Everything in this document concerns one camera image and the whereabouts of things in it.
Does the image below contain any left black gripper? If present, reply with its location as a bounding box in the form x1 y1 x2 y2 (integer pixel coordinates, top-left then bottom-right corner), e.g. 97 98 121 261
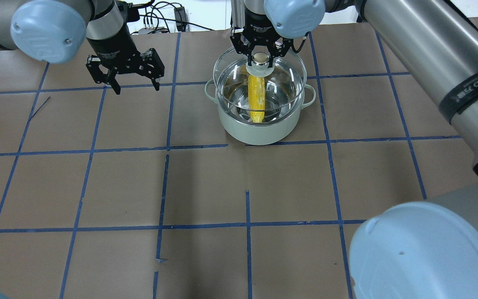
86 25 165 95

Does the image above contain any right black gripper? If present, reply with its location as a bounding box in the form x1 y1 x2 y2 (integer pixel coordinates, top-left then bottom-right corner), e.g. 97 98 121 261
229 12 294 69

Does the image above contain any yellow corn cob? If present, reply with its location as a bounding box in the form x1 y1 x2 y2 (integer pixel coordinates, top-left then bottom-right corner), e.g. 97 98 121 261
247 75 266 123

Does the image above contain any glass pot lid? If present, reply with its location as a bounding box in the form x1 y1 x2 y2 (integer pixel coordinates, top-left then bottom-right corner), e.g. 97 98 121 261
213 48 307 115

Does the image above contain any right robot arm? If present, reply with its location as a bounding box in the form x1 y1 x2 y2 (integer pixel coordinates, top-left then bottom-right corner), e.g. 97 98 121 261
246 0 478 299

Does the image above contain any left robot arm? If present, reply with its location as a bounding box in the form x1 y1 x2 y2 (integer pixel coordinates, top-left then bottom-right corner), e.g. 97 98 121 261
0 0 165 94

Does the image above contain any pale green cooking pot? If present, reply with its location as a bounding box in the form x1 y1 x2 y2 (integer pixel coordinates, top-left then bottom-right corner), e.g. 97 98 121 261
206 56 317 145

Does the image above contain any brown paper mat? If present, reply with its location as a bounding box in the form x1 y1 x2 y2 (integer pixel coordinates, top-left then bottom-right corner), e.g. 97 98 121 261
0 17 478 299

